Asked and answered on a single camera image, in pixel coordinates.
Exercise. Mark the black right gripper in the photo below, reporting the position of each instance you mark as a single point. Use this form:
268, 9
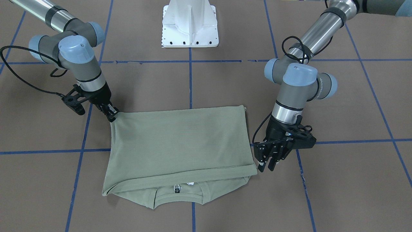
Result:
102, 98

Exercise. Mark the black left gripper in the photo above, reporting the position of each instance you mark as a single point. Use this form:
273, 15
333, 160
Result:
277, 129

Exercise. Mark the olive green long-sleeve shirt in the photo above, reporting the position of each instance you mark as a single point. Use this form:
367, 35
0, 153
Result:
193, 155

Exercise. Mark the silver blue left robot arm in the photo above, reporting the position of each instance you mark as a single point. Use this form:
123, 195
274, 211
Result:
301, 83

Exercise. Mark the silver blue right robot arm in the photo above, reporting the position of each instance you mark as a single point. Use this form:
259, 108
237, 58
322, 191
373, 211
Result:
71, 49

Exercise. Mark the brown paper table cover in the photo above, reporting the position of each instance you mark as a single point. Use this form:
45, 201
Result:
356, 178

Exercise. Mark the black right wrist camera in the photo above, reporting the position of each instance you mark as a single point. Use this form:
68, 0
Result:
74, 99

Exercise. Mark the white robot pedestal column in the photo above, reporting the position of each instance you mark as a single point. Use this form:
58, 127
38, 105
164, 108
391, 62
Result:
189, 24

